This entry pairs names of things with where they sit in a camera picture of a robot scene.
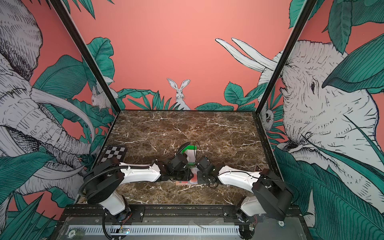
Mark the green plastic tray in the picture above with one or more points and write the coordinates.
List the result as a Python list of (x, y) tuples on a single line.
[(189, 147)]

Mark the left black frame post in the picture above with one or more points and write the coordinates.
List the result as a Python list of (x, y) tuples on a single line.
[(66, 19)]

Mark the black front mounting rail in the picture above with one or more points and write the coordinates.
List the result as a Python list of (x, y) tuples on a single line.
[(230, 213)]

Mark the white red credit card stack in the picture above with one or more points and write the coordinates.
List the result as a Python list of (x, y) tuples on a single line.
[(191, 156)]

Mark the pink leather card holder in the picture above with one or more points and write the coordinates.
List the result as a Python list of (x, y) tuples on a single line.
[(183, 183)]

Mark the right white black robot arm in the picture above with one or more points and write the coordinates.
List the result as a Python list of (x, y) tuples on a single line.
[(271, 195)]

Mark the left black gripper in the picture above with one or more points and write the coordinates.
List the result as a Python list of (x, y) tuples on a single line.
[(189, 175)]

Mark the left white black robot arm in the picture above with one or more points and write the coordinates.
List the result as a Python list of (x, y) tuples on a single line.
[(100, 184)]

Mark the black frame post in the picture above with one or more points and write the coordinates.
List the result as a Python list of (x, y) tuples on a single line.
[(66, 19), (301, 21)]

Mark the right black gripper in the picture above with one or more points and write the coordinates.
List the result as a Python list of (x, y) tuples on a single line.
[(199, 178)]

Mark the black white checkerboard plate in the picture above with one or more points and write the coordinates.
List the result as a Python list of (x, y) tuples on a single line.
[(118, 152)]

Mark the white slotted cable duct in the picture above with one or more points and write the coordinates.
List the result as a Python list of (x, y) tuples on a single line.
[(184, 230)]

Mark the right black frame post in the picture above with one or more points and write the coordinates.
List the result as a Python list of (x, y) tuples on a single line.
[(301, 21)]

